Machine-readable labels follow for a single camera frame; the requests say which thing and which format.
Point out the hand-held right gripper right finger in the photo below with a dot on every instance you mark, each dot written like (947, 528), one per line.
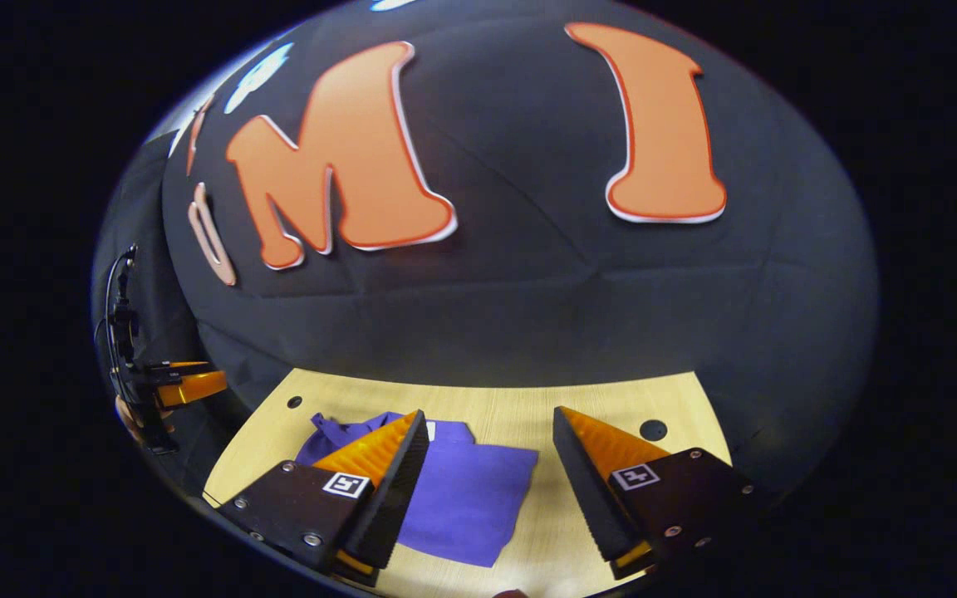
(586, 490)

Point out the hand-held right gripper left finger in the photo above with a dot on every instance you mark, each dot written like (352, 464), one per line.
(399, 490)

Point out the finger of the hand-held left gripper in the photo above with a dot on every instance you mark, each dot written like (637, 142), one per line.
(184, 366)
(196, 388)

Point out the purple collared shirt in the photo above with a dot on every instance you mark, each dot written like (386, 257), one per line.
(470, 498)

